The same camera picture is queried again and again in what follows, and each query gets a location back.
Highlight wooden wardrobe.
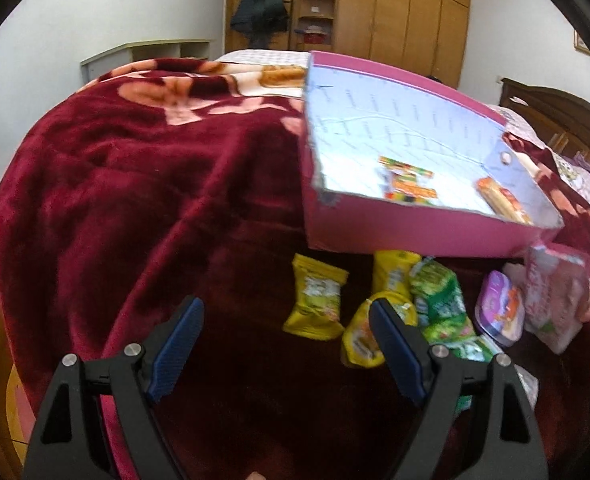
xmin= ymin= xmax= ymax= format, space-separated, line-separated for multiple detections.
xmin=225 ymin=0 xmax=473 ymax=88

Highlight dark red plush blanket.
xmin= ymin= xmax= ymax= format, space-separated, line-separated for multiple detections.
xmin=0 ymin=57 xmax=590 ymax=480

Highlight colourful snack packet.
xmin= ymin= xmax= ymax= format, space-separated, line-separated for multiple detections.
xmin=379 ymin=156 xmax=438 ymax=206

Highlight white low cabinet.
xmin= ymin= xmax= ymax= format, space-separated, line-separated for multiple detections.
xmin=80 ymin=40 xmax=211 ymax=81

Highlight green snack packet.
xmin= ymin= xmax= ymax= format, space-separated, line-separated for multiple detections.
xmin=409 ymin=256 xmax=468 ymax=328
xmin=422 ymin=317 xmax=496 ymax=362

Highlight pink snack packet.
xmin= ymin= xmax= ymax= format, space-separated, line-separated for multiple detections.
xmin=502 ymin=260 xmax=530 ymax=291

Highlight hanging dark jackets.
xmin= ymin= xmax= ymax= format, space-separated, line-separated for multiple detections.
xmin=230 ymin=0 xmax=291 ymax=48

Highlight cartoon print quilt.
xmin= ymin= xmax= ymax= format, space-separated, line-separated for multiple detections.
xmin=215 ymin=60 xmax=311 ymax=98

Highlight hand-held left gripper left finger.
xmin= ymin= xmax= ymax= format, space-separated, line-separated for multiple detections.
xmin=22 ymin=296 xmax=206 ymax=480

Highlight white snack packet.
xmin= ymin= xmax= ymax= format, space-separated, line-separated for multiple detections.
xmin=515 ymin=364 xmax=540 ymax=408

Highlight pink spout pouch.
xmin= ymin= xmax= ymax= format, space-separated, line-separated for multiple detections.
xmin=522 ymin=244 xmax=590 ymax=356

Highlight purple oval tin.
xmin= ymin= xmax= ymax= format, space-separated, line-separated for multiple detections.
xmin=475 ymin=270 xmax=526 ymax=348

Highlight yellow snack packet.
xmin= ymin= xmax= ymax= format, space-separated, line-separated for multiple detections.
xmin=281 ymin=254 xmax=350 ymax=342
xmin=372 ymin=250 xmax=422 ymax=311

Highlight dark wooden headboard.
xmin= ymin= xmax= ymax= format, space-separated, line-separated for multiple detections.
xmin=497 ymin=77 xmax=590 ymax=186

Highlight orange jelly cup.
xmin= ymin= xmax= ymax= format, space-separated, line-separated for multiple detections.
xmin=341 ymin=296 xmax=418 ymax=368

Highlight pink cardboard box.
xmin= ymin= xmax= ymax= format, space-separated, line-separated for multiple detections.
xmin=300 ymin=51 xmax=566 ymax=256

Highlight orange snack packet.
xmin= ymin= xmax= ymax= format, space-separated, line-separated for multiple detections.
xmin=476 ymin=177 xmax=534 ymax=226

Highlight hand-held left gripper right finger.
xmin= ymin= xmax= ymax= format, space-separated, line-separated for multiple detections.
xmin=367 ymin=297 xmax=550 ymax=480

